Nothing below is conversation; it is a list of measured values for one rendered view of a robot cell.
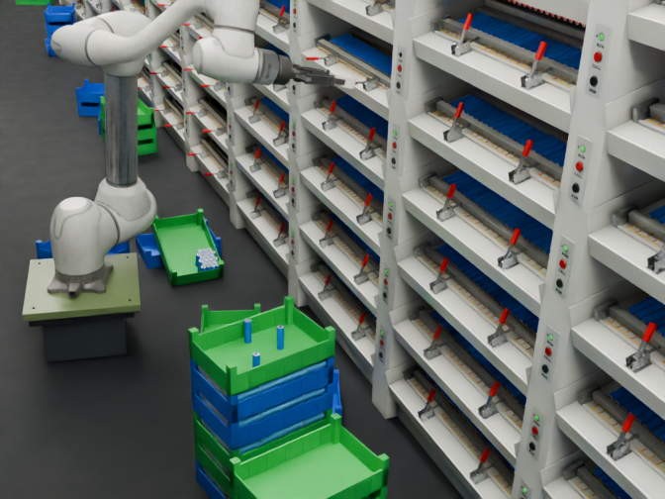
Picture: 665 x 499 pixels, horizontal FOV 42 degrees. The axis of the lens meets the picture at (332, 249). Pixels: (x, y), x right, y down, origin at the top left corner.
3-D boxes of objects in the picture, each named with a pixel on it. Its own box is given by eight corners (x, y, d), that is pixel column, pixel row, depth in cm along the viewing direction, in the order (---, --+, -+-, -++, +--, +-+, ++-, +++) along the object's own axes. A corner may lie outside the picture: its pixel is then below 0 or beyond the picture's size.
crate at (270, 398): (232, 425, 204) (231, 397, 201) (190, 382, 219) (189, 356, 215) (333, 382, 221) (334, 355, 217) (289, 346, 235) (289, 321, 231)
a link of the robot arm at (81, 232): (43, 265, 278) (35, 203, 268) (86, 245, 292) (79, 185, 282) (77, 281, 270) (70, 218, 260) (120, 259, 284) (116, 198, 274)
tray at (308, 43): (392, 124, 227) (385, 90, 222) (304, 65, 276) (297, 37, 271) (457, 96, 232) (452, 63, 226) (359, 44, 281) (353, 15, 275)
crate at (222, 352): (231, 397, 201) (230, 368, 197) (189, 356, 215) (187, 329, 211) (334, 355, 217) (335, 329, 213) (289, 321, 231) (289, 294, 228)
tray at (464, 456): (508, 539, 207) (501, 500, 199) (391, 395, 256) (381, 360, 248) (578, 498, 212) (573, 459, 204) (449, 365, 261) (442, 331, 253)
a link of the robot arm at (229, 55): (257, 86, 217) (264, 33, 215) (198, 77, 210) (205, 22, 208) (241, 85, 226) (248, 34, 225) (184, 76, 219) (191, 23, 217)
